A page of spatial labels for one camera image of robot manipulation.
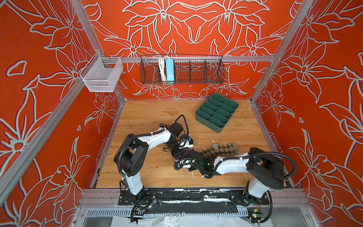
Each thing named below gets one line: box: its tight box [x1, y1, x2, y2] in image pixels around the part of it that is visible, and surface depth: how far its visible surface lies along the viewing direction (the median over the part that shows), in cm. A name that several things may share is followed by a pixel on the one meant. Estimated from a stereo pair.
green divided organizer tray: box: [195, 92, 239, 134], surface depth 108 cm
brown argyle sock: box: [199, 142, 240, 159], surface depth 91 cm
